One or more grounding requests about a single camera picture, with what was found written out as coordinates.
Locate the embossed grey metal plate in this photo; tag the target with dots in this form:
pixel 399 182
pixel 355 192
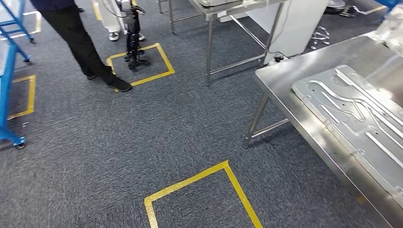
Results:
pixel 362 126

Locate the person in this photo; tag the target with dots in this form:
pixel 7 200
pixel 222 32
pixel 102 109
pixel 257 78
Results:
pixel 110 19
pixel 78 41

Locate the yellow floor tape square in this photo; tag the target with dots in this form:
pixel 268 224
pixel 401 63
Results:
pixel 239 192
pixel 31 94
pixel 165 61
pixel 38 22

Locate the blue wheeled shelf cart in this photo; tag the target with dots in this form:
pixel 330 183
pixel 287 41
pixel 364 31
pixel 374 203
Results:
pixel 6 94
pixel 19 22

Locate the stainless steel side table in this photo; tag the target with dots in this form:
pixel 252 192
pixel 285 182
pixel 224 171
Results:
pixel 209 47

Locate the stainless steel workbench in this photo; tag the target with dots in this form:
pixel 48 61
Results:
pixel 283 78

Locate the black humanoid robot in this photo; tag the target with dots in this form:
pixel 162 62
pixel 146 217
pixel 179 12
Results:
pixel 133 34

